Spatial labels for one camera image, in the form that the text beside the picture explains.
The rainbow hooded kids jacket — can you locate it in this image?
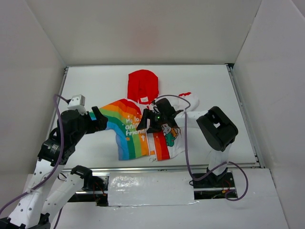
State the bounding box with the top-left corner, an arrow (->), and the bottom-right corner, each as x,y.
99,70 -> 185,161

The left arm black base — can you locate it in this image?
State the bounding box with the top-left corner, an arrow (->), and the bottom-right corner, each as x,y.
82,176 -> 109,207

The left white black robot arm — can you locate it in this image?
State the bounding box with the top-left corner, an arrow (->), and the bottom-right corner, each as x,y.
0,106 -> 108,229

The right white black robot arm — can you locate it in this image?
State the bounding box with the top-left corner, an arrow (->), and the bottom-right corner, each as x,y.
136,98 -> 238,187

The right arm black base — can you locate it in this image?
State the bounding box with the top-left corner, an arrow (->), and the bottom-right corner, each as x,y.
189,172 -> 235,191

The white foil covered panel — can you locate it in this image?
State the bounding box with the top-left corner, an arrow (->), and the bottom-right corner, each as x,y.
108,172 -> 195,207

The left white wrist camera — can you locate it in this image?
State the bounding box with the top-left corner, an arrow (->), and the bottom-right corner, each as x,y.
67,94 -> 86,115

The aluminium front rail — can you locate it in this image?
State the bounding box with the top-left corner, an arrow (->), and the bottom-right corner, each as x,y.
62,163 -> 260,173

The aluminium rail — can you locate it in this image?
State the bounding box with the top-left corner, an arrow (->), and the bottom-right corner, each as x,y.
225,63 -> 266,168
62,163 -> 260,173
51,66 -> 69,126

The aluminium left side rail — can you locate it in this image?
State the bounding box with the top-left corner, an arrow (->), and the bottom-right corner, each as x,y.
51,66 -> 69,126

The aluminium right side rail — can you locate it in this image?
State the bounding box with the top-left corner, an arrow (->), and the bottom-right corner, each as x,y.
225,63 -> 266,168

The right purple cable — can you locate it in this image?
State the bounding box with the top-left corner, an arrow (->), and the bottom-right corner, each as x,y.
156,94 -> 249,202

